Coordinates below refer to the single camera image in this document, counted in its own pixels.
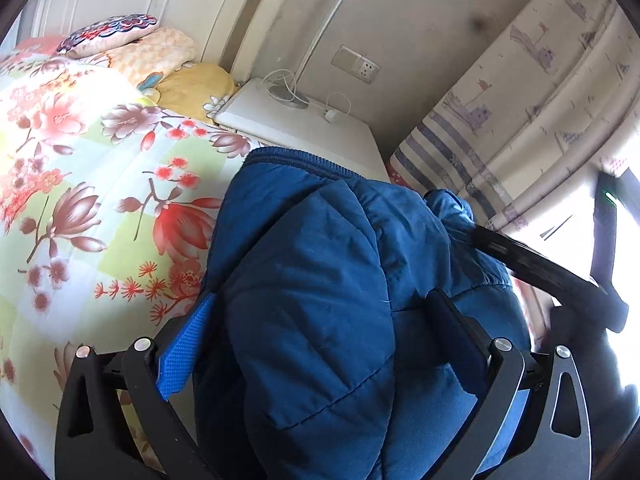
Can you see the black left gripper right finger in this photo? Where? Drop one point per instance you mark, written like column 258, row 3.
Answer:
column 530, row 417

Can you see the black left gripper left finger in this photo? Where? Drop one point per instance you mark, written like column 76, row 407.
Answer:
column 93, row 440

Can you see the blue quilted down coat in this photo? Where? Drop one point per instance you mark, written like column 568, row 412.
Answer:
column 319, row 360

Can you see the grey gloved right hand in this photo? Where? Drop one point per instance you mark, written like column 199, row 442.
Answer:
column 612, row 407

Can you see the patterned cream curtain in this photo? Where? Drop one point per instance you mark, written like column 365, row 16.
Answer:
column 554, row 99

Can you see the floral bed sheet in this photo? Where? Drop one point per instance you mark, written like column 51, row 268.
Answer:
column 108, row 205

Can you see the yellow pillow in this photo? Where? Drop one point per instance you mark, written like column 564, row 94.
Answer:
column 197, row 90

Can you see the white slim desk lamp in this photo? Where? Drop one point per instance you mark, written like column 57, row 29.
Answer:
column 284, row 88

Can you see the white bedside table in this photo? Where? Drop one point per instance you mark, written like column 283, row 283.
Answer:
column 316, row 129

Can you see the peach fleece blanket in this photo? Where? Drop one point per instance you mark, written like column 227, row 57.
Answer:
column 147, row 61

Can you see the embroidered decorative pillow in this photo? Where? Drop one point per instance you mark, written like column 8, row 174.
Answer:
column 108, row 34

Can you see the white wooden headboard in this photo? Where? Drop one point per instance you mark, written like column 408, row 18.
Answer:
column 160, row 0

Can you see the wall power socket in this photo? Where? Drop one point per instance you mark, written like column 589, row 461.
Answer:
column 357, row 65

